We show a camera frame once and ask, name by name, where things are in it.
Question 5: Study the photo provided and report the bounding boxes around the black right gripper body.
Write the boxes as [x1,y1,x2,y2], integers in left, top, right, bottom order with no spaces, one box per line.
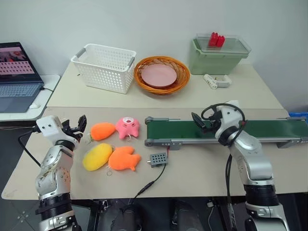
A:
[204,113,222,130]

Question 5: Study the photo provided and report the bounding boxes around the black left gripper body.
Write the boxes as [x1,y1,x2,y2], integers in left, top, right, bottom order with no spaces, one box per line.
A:
[64,127,84,143]

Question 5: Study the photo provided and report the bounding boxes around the green conveyor belt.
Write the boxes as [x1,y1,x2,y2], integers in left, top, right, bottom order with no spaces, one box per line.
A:
[144,116,308,151]

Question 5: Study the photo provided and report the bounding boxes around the orange carrot plush toy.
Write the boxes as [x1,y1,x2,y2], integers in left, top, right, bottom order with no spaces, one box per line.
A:
[90,122,116,142]

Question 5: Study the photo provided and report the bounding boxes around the yellow plush toy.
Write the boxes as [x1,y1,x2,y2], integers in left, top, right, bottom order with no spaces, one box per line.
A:
[82,143,114,172]

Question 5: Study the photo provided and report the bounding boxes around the white ribbed plastic piece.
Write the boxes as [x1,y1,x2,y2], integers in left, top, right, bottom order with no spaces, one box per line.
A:
[203,74,218,90]

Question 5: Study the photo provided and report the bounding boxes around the pink octopus plush toy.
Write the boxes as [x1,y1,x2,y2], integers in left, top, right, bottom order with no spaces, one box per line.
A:
[115,116,141,140]

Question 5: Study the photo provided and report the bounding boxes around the white side table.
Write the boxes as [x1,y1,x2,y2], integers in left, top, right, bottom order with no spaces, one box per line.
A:
[0,74,61,121]

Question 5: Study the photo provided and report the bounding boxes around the orange wicker basket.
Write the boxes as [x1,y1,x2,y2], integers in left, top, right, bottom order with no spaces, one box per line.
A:
[133,55,191,96]

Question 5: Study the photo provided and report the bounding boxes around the orange fish plush toy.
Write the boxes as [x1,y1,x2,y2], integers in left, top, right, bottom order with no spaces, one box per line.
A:
[107,146,142,172]

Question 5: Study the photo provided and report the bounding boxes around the green plastic bin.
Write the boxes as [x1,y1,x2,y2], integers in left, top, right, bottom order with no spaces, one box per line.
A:
[188,38,248,76]

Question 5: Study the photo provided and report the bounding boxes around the white perforated plastic basket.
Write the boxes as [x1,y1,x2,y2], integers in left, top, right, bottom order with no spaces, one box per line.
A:
[70,43,137,95]

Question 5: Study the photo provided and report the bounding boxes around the pink plate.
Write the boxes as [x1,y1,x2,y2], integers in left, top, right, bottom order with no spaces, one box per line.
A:
[141,64,178,89]

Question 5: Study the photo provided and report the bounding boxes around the grey perforated control box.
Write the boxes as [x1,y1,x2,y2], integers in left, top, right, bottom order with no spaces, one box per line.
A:
[148,152,169,169]

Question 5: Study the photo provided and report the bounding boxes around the grey laptop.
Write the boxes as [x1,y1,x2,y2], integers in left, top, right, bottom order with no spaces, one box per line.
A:
[0,42,45,114]

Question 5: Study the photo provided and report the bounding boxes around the clear plastic box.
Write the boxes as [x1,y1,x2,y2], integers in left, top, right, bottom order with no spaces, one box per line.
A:
[193,32,252,59]

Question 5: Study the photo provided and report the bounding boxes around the red plastic blocks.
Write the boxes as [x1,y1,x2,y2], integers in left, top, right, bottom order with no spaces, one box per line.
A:
[208,31,226,48]

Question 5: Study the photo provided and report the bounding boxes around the blue crate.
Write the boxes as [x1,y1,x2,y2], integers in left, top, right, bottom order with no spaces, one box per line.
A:
[287,111,308,119]

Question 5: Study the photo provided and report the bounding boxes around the dark rounded shape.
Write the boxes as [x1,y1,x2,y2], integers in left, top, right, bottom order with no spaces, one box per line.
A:
[112,206,143,231]
[172,201,201,231]

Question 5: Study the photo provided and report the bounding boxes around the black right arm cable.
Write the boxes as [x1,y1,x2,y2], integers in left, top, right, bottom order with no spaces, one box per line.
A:
[201,103,247,231]

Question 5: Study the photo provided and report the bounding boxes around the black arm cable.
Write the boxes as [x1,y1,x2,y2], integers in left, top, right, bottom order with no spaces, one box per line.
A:
[18,129,41,167]
[201,103,247,231]

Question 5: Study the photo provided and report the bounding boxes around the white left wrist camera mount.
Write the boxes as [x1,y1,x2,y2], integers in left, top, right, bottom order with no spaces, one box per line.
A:
[36,115,80,145]

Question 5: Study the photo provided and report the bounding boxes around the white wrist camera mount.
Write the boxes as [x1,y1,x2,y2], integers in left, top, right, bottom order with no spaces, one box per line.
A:
[215,100,244,135]
[36,115,80,145]

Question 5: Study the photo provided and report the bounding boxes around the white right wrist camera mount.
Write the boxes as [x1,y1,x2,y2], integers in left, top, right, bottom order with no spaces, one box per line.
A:
[215,100,244,135]

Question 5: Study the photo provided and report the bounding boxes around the white plastic handle piece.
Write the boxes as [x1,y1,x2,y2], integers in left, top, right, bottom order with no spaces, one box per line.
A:
[215,74,232,89]

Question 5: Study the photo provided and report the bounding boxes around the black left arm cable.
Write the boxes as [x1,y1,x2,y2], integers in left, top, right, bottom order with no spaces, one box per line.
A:
[18,129,41,167]

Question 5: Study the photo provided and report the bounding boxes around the black control box cable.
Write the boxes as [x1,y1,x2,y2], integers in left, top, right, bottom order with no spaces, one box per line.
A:
[129,164,168,199]

